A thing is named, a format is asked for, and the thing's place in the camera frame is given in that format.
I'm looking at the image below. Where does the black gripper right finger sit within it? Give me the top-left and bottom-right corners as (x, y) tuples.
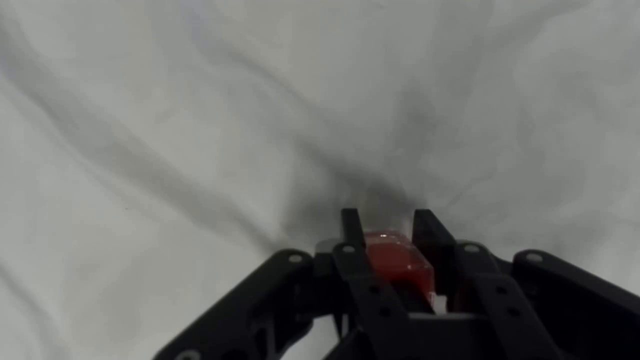
(410, 208), (640, 360)

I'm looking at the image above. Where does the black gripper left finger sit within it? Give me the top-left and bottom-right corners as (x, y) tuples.
(150, 206), (427, 360)

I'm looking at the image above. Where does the red-orange nail polish bottle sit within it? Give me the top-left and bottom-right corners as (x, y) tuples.
(362, 228), (439, 300)

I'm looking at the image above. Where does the white tablecloth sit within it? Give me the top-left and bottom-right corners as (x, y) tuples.
(0, 0), (640, 360)

